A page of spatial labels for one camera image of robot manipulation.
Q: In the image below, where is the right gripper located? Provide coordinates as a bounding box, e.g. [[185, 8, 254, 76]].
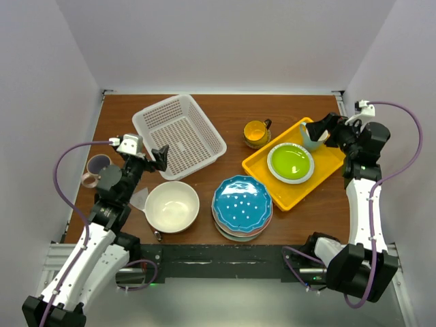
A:
[[306, 112, 365, 157]]

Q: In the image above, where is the blue polka dot plate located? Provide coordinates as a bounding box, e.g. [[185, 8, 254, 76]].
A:
[[211, 175, 273, 234]]

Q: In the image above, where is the pink polka dot plate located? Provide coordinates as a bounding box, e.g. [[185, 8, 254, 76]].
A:
[[211, 208, 273, 238]]

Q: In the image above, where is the cream pink floral plate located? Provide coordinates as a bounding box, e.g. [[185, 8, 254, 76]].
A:
[[214, 217, 272, 242]]

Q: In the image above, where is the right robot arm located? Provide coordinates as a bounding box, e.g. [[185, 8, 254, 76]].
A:
[[303, 112, 399, 308]]

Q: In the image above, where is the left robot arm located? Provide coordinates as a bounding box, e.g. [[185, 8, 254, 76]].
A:
[[22, 138, 169, 326]]

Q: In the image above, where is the light blue mug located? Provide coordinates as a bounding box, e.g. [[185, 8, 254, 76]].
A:
[[299, 122, 329, 152]]

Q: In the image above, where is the white plastic basket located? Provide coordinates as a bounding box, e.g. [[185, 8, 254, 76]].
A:
[[132, 95, 227, 181]]

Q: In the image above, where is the clear plastic scrap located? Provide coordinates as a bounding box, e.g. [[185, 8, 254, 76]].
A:
[[129, 188, 149, 211]]

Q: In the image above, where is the green white bowl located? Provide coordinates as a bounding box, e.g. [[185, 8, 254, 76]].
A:
[[267, 142, 315, 185]]

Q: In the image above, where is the white ceramic bowl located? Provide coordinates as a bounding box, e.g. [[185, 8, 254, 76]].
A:
[[144, 181, 200, 234]]

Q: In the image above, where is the pink beige mug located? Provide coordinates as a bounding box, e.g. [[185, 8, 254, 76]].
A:
[[81, 154, 112, 189]]

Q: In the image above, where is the yellow mug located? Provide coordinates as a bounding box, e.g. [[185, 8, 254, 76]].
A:
[[243, 119, 272, 144]]

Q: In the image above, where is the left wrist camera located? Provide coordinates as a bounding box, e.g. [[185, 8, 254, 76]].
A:
[[108, 134, 142, 155]]

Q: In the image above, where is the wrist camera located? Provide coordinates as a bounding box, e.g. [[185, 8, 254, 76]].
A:
[[108, 134, 142, 155], [345, 100, 375, 126]]

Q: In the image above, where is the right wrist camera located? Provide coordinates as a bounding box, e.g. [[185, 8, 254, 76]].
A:
[[345, 100, 375, 126]]

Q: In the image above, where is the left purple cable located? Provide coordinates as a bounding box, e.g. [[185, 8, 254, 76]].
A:
[[40, 140, 120, 327]]

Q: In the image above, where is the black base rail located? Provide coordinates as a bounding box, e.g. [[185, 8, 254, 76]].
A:
[[141, 244, 326, 287]]

